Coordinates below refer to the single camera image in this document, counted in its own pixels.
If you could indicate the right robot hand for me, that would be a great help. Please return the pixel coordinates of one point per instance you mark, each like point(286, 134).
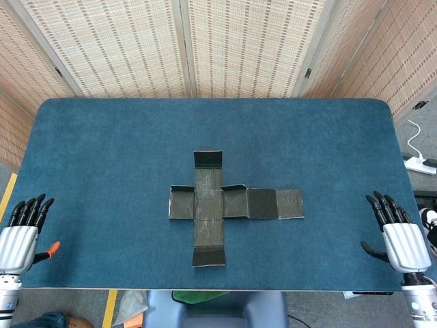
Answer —
point(406, 244)

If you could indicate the left robot hand orange thumb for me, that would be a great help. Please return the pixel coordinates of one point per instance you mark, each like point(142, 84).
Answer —
point(18, 244)

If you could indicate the black foldable cardboard box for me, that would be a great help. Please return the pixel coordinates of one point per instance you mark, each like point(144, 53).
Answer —
point(208, 205)

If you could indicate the black and white sneaker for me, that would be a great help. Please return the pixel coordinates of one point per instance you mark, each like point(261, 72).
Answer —
point(429, 218)

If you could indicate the yellow floor tape strip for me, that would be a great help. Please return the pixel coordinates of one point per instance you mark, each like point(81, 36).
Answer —
point(110, 307)
point(8, 194)

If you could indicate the black stand base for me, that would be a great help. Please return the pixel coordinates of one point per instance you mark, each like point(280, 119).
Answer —
point(425, 196)

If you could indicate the white power strip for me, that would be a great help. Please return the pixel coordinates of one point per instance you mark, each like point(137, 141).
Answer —
point(421, 166)

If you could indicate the blue jeans leg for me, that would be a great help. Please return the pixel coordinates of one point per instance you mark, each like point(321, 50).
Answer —
point(48, 321)

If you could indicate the brown leather shoe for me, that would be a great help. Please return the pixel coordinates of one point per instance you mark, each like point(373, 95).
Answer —
point(76, 323)

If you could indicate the woven bamboo screen panel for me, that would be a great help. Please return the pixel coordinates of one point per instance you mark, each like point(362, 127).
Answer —
point(10, 130)
point(341, 44)
point(27, 51)
point(249, 48)
point(112, 48)
point(409, 51)

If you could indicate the blue felt table cover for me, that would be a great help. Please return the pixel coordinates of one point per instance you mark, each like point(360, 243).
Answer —
point(102, 153)

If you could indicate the white plastic bag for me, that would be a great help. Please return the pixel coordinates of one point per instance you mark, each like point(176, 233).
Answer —
point(131, 304)

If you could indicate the orange packet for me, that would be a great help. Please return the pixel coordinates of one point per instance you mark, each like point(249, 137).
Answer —
point(134, 322)

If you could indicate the black screen hinge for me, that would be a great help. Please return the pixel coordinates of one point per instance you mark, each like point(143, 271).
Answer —
point(58, 71)
point(308, 72)
point(420, 105)

